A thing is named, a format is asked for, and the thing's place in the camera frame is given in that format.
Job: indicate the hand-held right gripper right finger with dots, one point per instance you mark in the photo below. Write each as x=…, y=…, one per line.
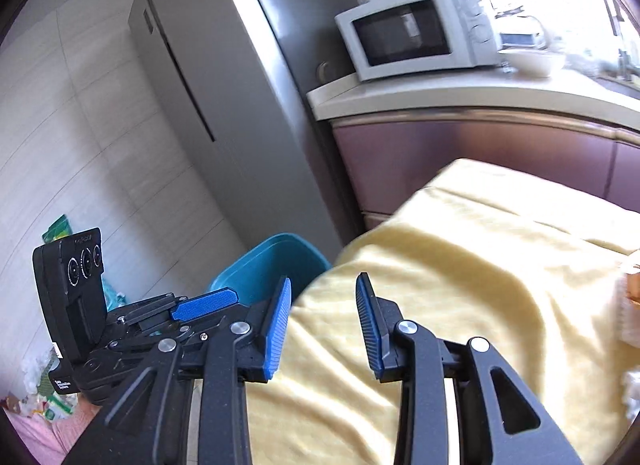
x=367, y=330

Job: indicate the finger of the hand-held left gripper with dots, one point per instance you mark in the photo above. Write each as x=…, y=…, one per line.
x=205, y=306
x=145, y=337

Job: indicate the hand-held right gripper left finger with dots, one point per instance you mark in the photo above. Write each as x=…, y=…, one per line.
x=277, y=330

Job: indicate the teal plastic bin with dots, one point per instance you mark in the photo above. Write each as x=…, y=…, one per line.
x=280, y=260

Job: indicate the teal plastic basket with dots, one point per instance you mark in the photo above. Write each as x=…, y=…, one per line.
x=113, y=296

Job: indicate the green packet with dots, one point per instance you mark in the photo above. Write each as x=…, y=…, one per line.
x=55, y=231

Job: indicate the white plastic bag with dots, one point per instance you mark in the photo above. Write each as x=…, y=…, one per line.
x=36, y=370

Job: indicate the yellow checked blanket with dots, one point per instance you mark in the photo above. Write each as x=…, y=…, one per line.
x=475, y=270

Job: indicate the pink cloth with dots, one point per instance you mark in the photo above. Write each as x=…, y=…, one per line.
x=35, y=437

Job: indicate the kitchen counter with cabinets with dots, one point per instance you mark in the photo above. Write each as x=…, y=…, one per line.
x=450, y=145

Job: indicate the grey refrigerator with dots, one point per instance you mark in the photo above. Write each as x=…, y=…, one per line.
x=225, y=85

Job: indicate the white patterned cloth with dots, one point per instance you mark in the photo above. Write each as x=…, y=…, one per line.
x=627, y=320

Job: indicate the white microwave oven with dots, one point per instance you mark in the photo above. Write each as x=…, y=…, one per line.
x=400, y=30

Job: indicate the large white bowl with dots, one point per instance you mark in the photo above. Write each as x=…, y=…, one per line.
x=532, y=62

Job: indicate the glass kettle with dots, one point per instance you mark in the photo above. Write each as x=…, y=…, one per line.
x=522, y=32

